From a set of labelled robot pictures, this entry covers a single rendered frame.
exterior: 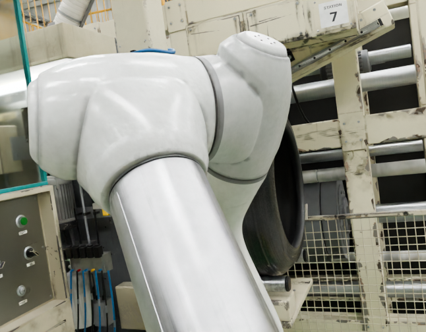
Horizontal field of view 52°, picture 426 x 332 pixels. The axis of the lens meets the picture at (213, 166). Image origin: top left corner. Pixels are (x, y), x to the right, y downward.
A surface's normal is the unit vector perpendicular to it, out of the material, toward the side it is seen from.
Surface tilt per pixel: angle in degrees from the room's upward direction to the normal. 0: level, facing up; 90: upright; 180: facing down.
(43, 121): 91
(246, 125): 118
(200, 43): 90
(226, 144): 134
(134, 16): 90
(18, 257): 90
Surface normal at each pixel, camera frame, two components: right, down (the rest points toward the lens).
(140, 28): -0.37, 0.10
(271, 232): 0.40, 0.28
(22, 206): 0.92, -0.11
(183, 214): 0.12, -0.62
